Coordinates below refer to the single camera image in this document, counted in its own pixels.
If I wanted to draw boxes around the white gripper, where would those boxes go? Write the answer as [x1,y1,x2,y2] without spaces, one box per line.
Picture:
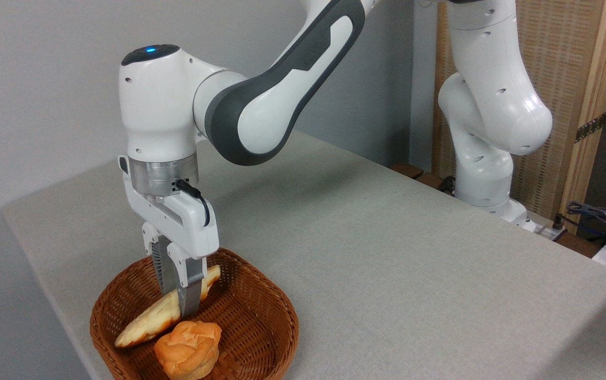
[119,155,221,319]

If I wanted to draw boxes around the long bread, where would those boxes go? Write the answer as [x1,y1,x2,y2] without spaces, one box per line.
[115,264,222,348]

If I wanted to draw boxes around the round orange bread bun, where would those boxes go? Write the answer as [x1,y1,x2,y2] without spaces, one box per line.
[154,320,223,380]

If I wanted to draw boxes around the brown wicker basket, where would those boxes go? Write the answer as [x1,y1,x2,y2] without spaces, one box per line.
[90,248,300,380]

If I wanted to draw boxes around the brown wooden block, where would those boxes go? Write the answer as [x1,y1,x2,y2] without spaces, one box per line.
[390,162,425,180]
[414,172,456,195]

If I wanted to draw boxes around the metal screen hinge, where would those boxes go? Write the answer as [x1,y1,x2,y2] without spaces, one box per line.
[574,112,606,144]

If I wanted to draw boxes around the wooden rattan folding screen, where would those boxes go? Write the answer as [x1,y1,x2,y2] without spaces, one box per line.
[432,0,606,234]

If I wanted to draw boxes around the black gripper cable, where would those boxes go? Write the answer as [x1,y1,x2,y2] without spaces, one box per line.
[175,179,212,228]

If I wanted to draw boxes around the bundle of dark cables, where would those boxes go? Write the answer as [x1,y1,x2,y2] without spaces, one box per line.
[566,201,606,241]

